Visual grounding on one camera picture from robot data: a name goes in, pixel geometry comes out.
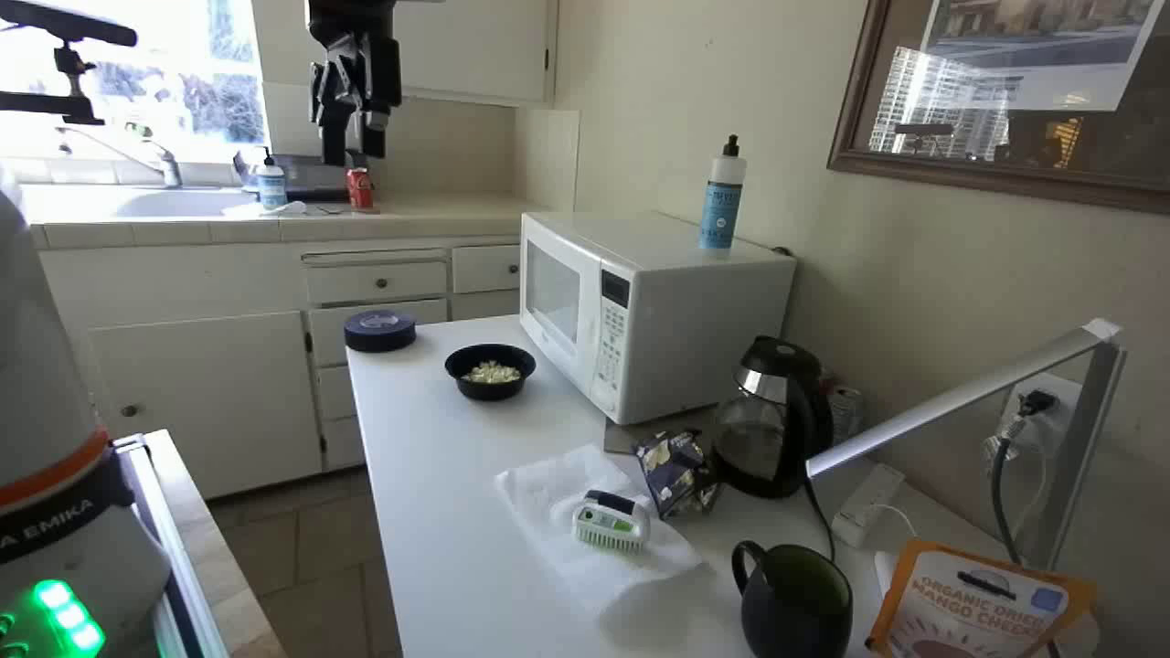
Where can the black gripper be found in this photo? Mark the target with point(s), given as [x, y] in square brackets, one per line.
[352, 73]

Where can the black snack packet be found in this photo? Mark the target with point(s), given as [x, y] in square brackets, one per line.
[678, 473]

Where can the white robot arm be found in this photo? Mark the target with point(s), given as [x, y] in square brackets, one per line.
[108, 551]

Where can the orange white food packet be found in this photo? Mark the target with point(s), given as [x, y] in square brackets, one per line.
[944, 602]

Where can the blue soap dispenser bottle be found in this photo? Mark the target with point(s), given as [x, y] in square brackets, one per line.
[272, 183]

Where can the chrome sink faucet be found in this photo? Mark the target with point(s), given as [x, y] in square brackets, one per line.
[142, 151]

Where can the round dark blue lid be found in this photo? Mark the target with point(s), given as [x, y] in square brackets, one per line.
[380, 329]

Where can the white kitchen base cabinets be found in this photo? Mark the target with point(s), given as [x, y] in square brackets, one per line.
[240, 348]

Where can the black bowl of popcorn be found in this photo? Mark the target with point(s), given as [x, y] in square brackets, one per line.
[492, 370]

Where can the white microwave oven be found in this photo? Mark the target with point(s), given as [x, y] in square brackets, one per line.
[639, 316]

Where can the blue white spray bottle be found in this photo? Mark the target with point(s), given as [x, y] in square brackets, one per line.
[721, 195]

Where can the white cloth napkin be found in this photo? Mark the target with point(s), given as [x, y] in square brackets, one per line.
[544, 501]

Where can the small white green timer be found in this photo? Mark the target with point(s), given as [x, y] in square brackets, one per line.
[612, 519]

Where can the black glass electric kettle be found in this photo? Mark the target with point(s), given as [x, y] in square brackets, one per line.
[775, 423]

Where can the dark green mug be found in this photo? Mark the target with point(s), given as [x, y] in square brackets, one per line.
[796, 602]

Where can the white upper wall cabinet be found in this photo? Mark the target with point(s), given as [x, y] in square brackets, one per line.
[477, 50]

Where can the black camera tripod arm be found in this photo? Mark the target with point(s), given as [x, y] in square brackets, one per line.
[66, 27]

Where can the framed picture on wall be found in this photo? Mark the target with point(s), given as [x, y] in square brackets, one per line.
[1062, 99]

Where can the white wall power outlet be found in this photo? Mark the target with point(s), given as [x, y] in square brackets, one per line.
[1033, 417]

